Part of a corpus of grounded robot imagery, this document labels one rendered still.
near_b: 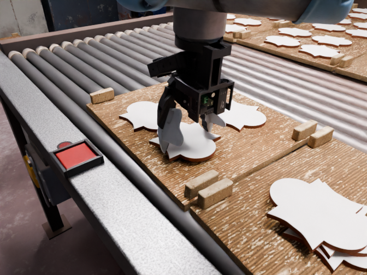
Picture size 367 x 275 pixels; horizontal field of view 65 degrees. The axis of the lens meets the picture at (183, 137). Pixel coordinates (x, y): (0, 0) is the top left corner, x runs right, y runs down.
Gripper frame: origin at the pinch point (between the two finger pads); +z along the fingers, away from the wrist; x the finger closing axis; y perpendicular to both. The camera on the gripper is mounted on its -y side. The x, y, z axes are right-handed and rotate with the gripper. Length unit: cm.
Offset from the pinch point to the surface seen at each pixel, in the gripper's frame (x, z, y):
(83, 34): 15, 8, -93
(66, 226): -17, 100, -76
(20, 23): 45, 95, -451
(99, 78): 1.8, 6.8, -45.9
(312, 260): -2.0, 0.1, 29.2
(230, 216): -5.3, 0.8, 18.1
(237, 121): 13.5, 1.0, 0.7
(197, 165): -1.8, 1.5, 6.3
